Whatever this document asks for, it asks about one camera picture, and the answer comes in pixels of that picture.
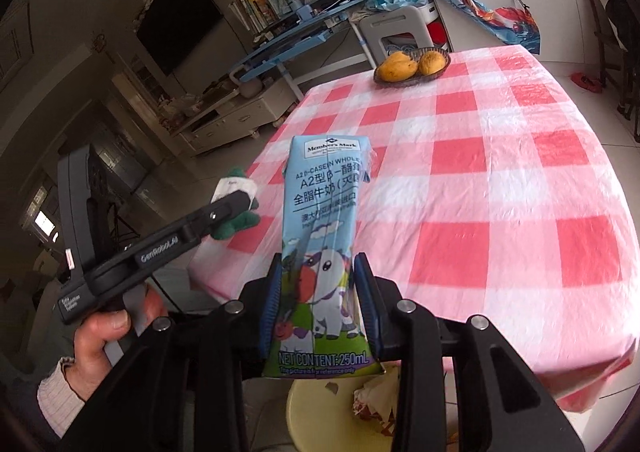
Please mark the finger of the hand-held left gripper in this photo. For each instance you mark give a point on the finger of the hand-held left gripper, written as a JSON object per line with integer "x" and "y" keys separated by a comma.
{"x": 222, "y": 213}

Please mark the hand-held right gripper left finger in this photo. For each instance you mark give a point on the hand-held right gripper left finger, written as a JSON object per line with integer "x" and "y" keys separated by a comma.
{"x": 270, "y": 307}

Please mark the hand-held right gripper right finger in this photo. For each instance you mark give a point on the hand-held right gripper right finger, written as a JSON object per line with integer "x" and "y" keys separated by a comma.
{"x": 367, "y": 302}

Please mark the green plush toy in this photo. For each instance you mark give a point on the green plush toy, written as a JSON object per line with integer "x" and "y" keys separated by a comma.
{"x": 235, "y": 224}

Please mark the printed paper food bag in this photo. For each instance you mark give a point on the printed paper food bag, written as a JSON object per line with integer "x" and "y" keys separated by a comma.
{"x": 375, "y": 397}

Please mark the yellow plastic basin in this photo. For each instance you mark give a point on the yellow plastic basin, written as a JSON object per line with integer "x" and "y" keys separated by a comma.
{"x": 315, "y": 412}

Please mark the person's left forearm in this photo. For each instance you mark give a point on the person's left forearm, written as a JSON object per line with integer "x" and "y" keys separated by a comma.
{"x": 57, "y": 392}

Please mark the person's left hand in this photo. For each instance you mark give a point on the person's left hand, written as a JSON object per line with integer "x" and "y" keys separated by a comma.
{"x": 95, "y": 337}

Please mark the cream television cabinet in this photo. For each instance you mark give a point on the cream television cabinet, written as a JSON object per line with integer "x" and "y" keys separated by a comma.
{"x": 235, "y": 122}

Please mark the pink checked tablecloth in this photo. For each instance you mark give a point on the pink checked tablecloth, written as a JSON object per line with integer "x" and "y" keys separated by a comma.
{"x": 500, "y": 182}

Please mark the black television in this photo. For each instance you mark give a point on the black television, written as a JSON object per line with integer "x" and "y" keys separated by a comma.
{"x": 180, "y": 17}

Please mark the blue study desk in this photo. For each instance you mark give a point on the blue study desk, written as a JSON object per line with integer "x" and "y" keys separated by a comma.
{"x": 300, "y": 27}

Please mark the row of books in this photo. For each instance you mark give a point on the row of books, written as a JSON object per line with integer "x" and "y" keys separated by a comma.
{"x": 255, "y": 12}

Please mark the yellow mango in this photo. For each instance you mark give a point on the yellow mango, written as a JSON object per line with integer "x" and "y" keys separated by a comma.
{"x": 397, "y": 60}
{"x": 395, "y": 74}
{"x": 431, "y": 62}

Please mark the fruit bowl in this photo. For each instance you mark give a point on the fruit bowl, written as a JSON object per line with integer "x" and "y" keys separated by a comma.
{"x": 440, "y": 72}

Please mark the white plastic stool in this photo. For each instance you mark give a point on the white plastic stool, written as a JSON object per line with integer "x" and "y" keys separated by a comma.
{"x": 400, "y": 25}

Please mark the red slipper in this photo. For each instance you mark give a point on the red slipper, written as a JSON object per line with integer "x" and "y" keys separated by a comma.
{"x": 587, "y": 81}

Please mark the wooden chair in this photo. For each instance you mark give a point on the wooden chair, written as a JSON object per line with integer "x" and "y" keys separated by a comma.
{"x": 600, "y": 42}

